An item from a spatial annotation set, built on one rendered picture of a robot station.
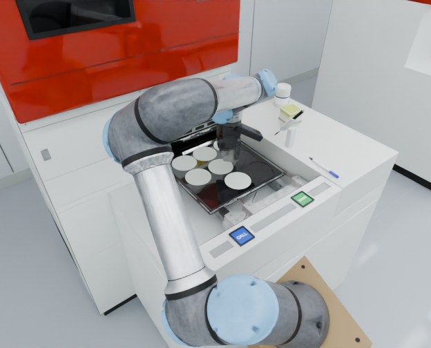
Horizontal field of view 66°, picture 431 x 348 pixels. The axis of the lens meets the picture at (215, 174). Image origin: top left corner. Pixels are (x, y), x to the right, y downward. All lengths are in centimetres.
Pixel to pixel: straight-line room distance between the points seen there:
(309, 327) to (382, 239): 178
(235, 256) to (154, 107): 48
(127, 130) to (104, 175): 65
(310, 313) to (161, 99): 51
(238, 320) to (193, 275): 14
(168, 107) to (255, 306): 39
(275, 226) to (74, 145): 72
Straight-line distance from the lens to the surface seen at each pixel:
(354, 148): 142
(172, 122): 66
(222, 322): 64
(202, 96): 68
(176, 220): 70
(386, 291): 223
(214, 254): 95
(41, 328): 210
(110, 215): 147
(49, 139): 120
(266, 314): 62
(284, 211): 108
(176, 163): 134
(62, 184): 130
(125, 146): 71
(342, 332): 78
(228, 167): 132
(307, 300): 75
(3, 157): 291
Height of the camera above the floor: 171
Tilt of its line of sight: 39 degrees down
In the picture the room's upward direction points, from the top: straight up
